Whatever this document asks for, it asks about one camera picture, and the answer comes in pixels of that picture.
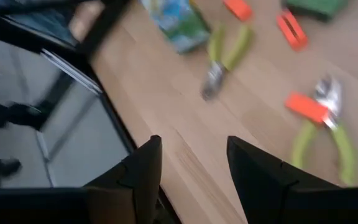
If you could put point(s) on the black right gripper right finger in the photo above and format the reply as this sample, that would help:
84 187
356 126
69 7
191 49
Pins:
259 186

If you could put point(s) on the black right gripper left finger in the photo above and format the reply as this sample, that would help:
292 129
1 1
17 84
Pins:
141 174

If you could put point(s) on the orange rectangular eraser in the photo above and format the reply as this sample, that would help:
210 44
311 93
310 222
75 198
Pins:
292 29
306 107
238 9

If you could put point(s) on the green yellow crayon box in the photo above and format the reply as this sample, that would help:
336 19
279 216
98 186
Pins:
317 7
179 25

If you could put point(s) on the black metal table frame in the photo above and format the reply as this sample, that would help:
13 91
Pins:
115 124

